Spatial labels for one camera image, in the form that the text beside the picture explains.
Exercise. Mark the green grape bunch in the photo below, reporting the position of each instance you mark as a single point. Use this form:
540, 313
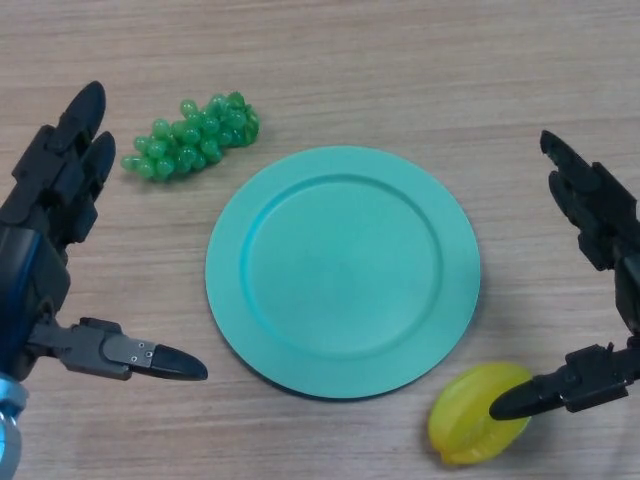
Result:
192, 137

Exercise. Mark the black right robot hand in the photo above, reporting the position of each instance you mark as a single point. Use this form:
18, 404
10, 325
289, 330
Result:
602, 220

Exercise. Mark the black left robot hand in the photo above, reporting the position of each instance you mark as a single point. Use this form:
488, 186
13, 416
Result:
30, 280

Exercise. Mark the yellow starfruit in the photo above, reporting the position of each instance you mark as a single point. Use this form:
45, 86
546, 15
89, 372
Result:
460, 425

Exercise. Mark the teal round plate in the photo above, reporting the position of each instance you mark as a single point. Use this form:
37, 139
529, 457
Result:
342, 272

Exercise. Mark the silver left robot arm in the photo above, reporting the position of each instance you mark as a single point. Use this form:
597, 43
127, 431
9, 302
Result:
7, 435

